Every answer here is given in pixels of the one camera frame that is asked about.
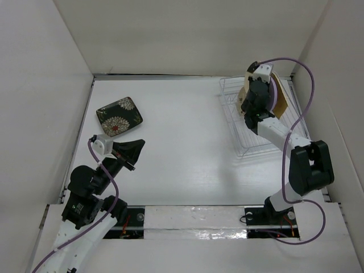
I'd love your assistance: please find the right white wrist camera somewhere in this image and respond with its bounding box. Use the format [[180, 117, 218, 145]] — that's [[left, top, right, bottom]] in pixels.
[[251, 63, 273, 84]]

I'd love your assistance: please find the woven bamboo tray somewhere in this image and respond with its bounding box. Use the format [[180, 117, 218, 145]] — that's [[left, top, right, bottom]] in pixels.
[[271, 72, 288, 119]]

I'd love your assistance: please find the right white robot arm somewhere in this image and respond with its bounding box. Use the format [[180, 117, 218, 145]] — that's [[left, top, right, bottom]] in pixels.
[[241, 77, 334, 225]]

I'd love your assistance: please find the white wire dish rack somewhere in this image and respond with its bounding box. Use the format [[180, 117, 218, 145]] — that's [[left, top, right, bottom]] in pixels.
[[219, 76, 301, 158]]

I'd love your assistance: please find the black floral rectangular plate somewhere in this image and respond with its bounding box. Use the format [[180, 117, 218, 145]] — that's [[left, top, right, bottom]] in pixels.
[[96, 97, 143, 137]]

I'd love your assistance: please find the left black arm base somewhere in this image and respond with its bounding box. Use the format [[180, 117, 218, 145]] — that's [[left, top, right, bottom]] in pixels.
[[104, 206, 146, 239]]

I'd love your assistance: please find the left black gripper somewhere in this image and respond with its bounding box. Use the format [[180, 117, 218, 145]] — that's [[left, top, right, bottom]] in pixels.
[[94, 138, 146, 193]]

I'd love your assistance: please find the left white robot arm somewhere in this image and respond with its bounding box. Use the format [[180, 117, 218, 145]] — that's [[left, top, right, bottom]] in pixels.
[[33, 135, 145, 272]]

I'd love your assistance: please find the cream plate with black patch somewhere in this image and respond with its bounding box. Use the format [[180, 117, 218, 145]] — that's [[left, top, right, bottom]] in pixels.
[[244, 61, 259, 93]]

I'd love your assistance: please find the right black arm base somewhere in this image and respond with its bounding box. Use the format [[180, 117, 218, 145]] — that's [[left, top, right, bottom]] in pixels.
[[239, 206, 299, 239]]

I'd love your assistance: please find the cream plate with small flowers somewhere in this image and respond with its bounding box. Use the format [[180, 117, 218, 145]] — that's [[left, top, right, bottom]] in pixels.
[[236, 86, 246, 117]]

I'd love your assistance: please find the lilac round plate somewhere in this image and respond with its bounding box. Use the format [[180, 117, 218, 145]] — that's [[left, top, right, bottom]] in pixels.
[[269, 76, 279, 111]]

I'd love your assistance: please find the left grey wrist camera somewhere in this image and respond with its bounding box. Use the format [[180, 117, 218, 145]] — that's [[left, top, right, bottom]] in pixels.
[[92, 134, 113, 156]]

